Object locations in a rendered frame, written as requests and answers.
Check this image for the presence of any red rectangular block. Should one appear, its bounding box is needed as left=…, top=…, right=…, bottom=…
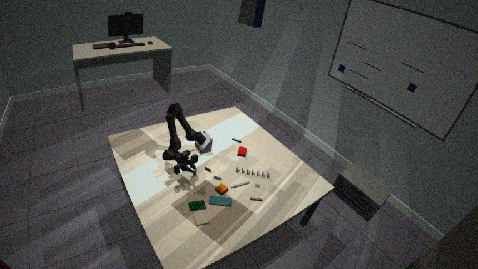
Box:
left=237, top=146, right=247, bottom=157

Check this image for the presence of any teal flat rectangular block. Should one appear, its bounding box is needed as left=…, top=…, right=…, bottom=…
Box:
left=209, top=195, right=231, bottom=207

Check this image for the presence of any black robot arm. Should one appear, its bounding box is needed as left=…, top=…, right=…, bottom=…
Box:
left=162, top=103, right=206, bottom=162

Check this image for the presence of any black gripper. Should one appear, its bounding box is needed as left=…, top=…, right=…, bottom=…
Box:
left=174, top=154, right=198, bottom=175

